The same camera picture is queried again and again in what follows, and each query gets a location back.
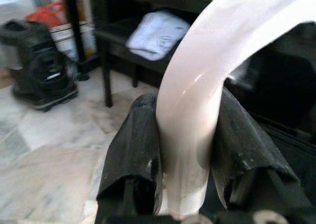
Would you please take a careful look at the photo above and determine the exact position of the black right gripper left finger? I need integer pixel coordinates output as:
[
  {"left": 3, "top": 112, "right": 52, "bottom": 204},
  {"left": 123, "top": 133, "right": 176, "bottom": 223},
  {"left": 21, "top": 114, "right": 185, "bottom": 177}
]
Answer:
[{"left": 95, "top": 93, "right": 165, "bottom": 224}]

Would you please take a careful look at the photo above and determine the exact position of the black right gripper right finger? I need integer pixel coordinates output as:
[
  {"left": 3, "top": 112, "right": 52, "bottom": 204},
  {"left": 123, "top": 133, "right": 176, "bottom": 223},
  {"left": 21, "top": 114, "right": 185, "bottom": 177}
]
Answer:
[{"left": 211, "top": 87, "right": 301, "bottom": 210}]

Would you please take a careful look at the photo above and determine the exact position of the beige long-handled dustpan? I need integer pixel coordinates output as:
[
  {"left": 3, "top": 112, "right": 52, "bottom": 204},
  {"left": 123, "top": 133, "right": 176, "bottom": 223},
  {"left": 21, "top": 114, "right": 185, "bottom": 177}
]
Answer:
[{"left": 154, "top": 0, "right": 316, "bottom": 220}]

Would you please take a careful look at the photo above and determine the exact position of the black wooden table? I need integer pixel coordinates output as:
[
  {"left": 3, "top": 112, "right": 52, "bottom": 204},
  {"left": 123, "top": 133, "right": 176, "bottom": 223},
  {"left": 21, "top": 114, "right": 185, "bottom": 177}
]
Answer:
[{"left": 63, "top": 0, "right": 215, "bottom": 109}]

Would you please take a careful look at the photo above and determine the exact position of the white folded cloth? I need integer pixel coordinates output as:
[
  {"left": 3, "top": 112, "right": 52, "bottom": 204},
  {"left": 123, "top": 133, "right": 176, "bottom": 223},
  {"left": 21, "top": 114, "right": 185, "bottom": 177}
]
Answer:
[{"left": 125, "top": 10, "right": 191, "bottom": 62}]

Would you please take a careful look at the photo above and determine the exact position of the black vacuum cleaner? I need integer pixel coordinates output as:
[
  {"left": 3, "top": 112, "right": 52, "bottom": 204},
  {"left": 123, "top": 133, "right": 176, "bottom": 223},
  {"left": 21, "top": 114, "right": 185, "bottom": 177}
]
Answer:
[{"left": 0, "top": 19, "right": 80, "bottom": 112}]

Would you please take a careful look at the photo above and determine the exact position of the white labelled bucket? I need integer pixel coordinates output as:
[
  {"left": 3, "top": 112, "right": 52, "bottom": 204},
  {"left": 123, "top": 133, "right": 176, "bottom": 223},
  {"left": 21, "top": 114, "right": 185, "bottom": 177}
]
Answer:
[{"left": 50, "top": 23, "right": 96, "bottom": 62}]

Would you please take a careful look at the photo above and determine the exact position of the red plastic bag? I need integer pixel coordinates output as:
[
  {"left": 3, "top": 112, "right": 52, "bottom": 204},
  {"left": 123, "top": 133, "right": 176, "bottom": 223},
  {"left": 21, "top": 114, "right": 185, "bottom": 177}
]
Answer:
[{"left": 25, "top": 1, "right": 67, "bottom": 28}]

